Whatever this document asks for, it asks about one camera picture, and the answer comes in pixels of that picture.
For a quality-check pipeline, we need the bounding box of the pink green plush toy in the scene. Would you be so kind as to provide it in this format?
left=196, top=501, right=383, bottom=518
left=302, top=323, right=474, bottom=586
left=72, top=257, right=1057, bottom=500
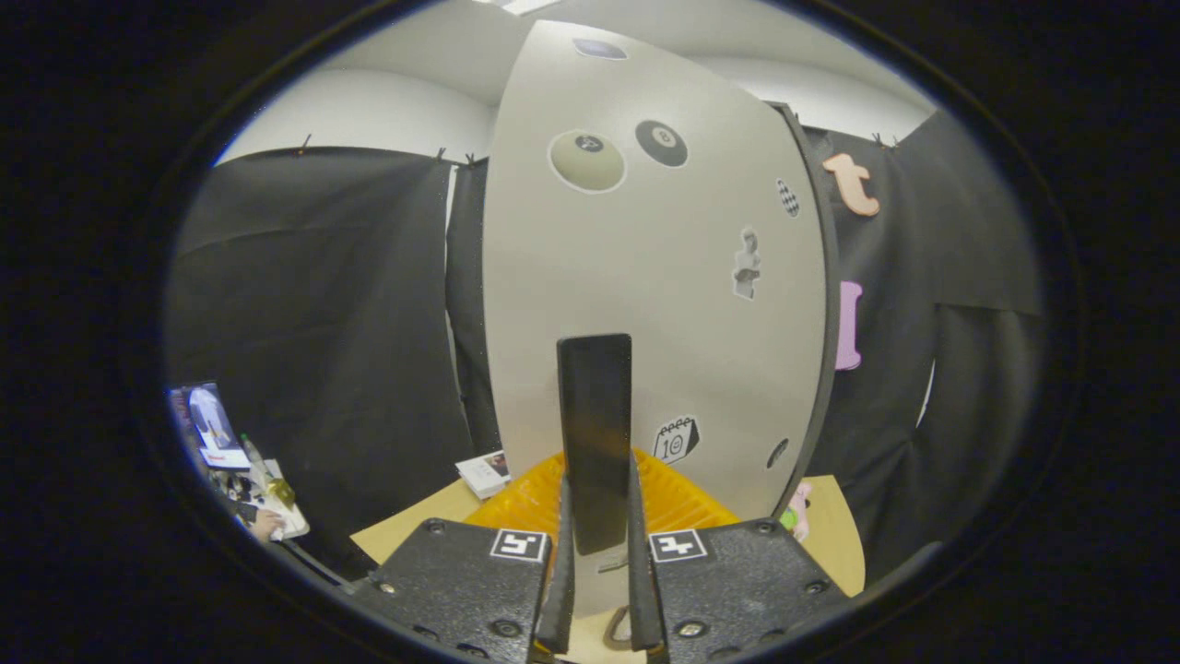
left=779, top=480, right=814, bottom=543

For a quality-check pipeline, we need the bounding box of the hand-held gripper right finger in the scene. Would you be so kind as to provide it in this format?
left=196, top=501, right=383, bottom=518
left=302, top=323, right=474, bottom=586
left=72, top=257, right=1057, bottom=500
left=627, top=449, right=854, bottom=664

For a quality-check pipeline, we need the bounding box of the light grey shoe cabinet door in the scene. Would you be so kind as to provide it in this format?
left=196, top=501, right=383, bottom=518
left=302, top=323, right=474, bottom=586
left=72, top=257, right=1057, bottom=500
left=482, top=20, right=835, bottom=619

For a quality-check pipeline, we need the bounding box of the black backdrop cloth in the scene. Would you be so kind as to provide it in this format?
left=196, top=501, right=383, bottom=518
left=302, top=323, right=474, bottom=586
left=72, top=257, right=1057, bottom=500
left=166, top=106, right=1047, bottom=591

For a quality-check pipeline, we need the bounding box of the white book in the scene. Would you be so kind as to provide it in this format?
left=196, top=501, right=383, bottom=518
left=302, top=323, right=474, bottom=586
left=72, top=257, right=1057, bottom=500
left=455, top=451, right=512, bottom=502

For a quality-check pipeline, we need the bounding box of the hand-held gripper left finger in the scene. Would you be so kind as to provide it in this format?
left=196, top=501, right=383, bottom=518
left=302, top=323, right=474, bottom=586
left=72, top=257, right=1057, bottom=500
left=346, top=450, right=578, bottom=664

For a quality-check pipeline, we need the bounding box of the computer monitor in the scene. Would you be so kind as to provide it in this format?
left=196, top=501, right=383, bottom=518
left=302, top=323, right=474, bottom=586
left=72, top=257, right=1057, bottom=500
left=169, top=381, right=252, bottom=471

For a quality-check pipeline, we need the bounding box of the black door handle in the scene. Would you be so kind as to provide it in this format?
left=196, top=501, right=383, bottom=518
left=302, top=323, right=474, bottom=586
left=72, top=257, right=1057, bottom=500
left=557, top=334, right=635, bottom=557

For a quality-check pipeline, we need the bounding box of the dark grey shoe cabinet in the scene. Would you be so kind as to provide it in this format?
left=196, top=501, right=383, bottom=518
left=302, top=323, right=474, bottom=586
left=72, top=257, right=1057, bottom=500
left=770, top=100, right=844, bottom=522

